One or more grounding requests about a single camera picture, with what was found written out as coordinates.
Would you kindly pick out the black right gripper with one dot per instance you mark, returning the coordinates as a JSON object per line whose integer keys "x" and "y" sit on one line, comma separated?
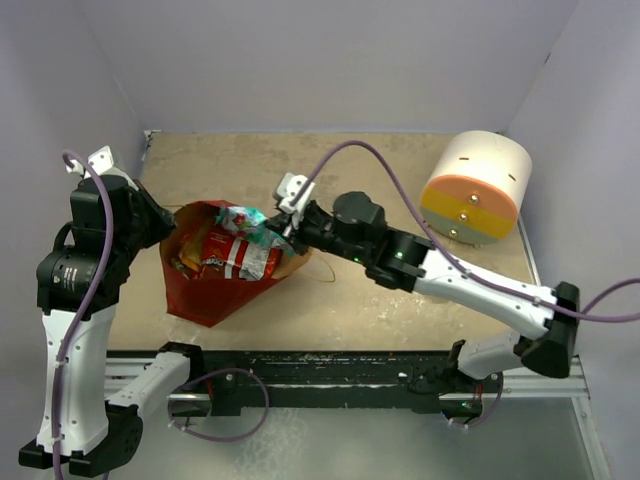
{"x": 283, "y": 223}

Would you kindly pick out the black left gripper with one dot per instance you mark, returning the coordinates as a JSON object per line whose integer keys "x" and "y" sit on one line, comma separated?
{"x": 162, "y": 219}

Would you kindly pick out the teal snack packet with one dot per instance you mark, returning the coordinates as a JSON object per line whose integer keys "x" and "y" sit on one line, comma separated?
{"x": 249, "y": 224}

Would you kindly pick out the red chips bag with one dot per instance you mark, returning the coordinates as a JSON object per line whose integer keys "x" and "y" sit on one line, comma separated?
{"x": 228, "y": 257}

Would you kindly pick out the red paper bag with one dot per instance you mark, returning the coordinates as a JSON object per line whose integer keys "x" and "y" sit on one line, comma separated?
{"x": 207, "y": 302}

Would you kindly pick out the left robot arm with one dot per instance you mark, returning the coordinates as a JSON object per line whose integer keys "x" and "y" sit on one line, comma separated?
{"x": 78, "y": 288}

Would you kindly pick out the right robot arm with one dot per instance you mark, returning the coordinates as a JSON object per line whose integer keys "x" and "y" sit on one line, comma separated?
{"x": 541, "y": 330}

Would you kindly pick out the yellow snack packet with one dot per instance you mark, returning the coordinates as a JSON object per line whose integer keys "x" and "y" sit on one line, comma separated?
{"x": 188, "y": 260}

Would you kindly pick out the white cylinder toy drum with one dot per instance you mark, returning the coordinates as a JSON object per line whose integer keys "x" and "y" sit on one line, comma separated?
{"x": 477, "y": 187}

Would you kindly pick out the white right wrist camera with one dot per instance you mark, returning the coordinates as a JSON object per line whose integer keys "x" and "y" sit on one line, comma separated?
{"x": 295, "y": 192}

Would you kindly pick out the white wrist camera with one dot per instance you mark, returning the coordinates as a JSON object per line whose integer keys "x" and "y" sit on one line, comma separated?
{"x": 102, "y": 161}
{"x": 295, "y": 192}

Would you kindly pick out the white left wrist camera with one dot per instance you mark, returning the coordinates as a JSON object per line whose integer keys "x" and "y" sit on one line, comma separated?
{"x": 102, "y": 161}

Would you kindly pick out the metal corner bracket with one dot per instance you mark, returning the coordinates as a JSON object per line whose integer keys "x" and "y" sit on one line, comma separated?
{"x": 149, "y": 138}

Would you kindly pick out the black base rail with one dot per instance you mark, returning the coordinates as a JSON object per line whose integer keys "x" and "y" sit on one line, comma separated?
{"x": 423, "y": 382}

